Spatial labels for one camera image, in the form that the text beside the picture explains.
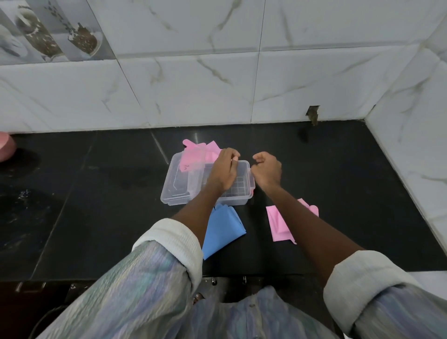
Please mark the person's left hand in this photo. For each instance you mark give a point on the person's left hand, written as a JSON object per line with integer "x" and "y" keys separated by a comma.
{"x": 220, "y": 174}

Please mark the person's right hand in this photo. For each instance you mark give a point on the person's right hand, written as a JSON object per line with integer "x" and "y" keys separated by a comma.
{"x": 269, "y": 174}

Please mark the person's right fingers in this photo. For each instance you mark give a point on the person's right fingers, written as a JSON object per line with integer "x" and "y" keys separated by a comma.
{"x": 260, "y": 161}

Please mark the person's left fingers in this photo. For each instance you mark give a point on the person's left fingers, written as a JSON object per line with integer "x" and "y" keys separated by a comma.
{"x": 233, "y": 155}

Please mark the person's right forearm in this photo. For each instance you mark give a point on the person's right forearm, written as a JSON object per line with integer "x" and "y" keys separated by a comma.
{"x": 307, "y": 228}

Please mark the person's left forearm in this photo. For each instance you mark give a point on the person's left forearm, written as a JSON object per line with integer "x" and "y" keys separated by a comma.
{"x": 199, "y": 213}

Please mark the clear plastic storage box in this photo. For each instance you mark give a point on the clear plastic storage box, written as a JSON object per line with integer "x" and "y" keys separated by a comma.
{"x": 181, "y": 194}

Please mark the small pink folded sheet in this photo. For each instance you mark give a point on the small pink folded sheet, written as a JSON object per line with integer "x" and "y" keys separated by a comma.
{"x": 311, "y": 209}

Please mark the blue folded sheet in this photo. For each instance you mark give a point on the blue folded sheet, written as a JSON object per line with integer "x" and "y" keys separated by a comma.
{"x": 220, "y": 232}

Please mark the pastel striped shirt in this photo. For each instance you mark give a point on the pastel striped shirt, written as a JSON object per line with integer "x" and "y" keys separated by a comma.
{"x": 146, "y": 297}

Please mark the pink round container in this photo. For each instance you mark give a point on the pink round container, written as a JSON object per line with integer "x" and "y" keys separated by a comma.
{"x": 5, "y": 146}

